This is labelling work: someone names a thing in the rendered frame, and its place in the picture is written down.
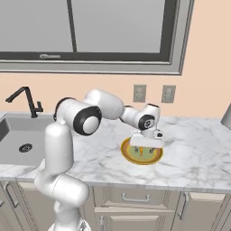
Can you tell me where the grey wall socket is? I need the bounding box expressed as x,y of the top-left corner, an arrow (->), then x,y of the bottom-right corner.
161,85 -> 177,104
133,84 -> 147,103

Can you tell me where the silver cupboard door handle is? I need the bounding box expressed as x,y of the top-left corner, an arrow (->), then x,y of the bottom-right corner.
5,181 -> 20,209
178,192 -> 189,220

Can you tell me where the orange meat piece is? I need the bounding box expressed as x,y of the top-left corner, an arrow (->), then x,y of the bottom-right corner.
134,145 -> 146,158

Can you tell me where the black sink tap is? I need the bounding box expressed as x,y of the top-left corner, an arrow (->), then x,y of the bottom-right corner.
5,86 -> 44,119

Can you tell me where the grey metal appliance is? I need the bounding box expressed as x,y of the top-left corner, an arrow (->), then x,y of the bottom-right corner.
220,103 -> 231,131

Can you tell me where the grey sink basin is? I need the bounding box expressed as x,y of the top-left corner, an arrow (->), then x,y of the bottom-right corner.
0,116 -> 56,167

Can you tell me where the grey window latch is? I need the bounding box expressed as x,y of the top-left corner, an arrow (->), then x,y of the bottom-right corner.
39,53 -> 61,60

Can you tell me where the beige drawer front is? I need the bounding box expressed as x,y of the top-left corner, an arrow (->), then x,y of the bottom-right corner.
93,186 -> 182,209
95,207 -> 176,231

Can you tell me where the silver drawer handle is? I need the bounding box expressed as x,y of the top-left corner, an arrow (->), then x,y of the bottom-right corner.
121,192 -> 151,203

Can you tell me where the grey framed window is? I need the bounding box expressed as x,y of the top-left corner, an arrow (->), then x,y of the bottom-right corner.
0,0 -> 195,76

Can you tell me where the yellow rimmed green plate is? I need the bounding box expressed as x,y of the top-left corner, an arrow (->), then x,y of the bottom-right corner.
120,137 -> 164,166

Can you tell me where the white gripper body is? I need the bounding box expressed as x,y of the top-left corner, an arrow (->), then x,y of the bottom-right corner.
129,134 -> 164,150

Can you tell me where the beige cupboard door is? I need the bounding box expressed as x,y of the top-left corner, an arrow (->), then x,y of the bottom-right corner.
171,191 -> 231,231
0,180 -> 61,231

